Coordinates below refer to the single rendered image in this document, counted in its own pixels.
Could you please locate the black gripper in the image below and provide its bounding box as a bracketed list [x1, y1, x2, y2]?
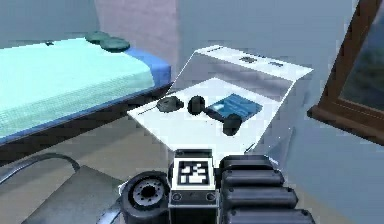
[118, 170, 172, 224]

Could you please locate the grey chair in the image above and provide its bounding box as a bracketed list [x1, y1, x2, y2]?
[0, 152, 125, 224]

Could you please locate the dark grey bowl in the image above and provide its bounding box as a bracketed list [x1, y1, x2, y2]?
[155, 95, 185, 114]

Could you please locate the thin dark pen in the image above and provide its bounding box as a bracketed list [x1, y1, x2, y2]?
[137, 105, 158, 116]

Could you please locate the white desk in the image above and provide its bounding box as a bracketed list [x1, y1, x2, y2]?
[127, 44, 314, 168]

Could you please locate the blue book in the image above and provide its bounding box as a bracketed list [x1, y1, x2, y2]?
[203, 93, 264, 122]

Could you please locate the bed with turquoise cover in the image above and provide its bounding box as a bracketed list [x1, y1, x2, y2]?
[0, 37, 173, 168]

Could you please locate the dark green pillow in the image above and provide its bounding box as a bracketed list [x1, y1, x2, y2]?
[99, 36, 131, 54]
[84, 30, 111, 45]

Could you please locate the brown framed window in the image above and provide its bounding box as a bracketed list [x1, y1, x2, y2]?
[306, 0, 384, 146]

